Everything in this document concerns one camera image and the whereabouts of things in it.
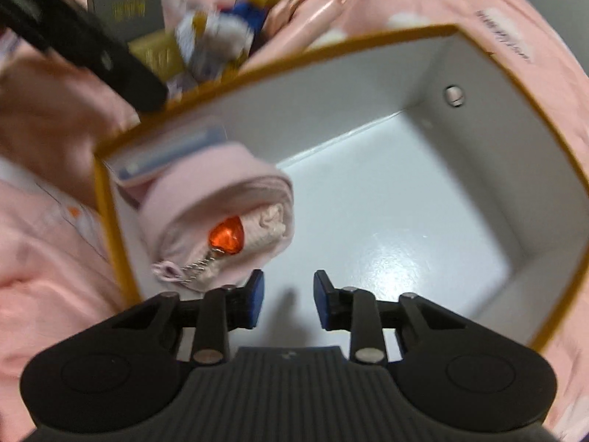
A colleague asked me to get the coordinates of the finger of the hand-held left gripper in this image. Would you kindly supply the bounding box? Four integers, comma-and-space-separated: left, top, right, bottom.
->
69, 9, 169, 112

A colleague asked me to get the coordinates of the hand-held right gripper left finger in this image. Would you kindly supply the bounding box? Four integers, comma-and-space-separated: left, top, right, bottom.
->
108, 269, 265, 365

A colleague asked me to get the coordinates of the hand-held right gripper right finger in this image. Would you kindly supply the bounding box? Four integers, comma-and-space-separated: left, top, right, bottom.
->
313, 269, 465, 364

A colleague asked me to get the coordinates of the red heart keychain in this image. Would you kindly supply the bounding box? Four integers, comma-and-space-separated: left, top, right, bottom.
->
183, 215, 246, 283

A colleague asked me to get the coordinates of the white box with gold rim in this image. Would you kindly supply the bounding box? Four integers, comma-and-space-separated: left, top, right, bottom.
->
92, 23, 589, 351

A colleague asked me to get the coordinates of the pink zipper pouch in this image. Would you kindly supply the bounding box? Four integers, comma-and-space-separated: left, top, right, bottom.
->
138, 140, 295, 293

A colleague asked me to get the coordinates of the dog plush figure gold base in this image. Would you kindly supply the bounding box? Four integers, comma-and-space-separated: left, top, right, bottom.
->
177, 0, 304, 56

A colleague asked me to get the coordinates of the pink folding stand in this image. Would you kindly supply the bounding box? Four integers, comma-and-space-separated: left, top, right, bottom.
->
264, 0, 353, 51

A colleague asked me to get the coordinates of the person's left forearm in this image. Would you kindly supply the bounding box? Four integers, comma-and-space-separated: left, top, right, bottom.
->
0, 62, 141, 206

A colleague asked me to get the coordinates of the dark grey box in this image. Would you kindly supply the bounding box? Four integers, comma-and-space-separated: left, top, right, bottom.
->
87, 0, 165, 45

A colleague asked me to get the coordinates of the white flat case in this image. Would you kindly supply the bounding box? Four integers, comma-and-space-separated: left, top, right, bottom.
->
108, 117, 228, 188

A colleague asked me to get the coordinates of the pink printed blanket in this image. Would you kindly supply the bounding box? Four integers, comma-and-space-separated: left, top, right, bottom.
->
0, 0, 589, 442

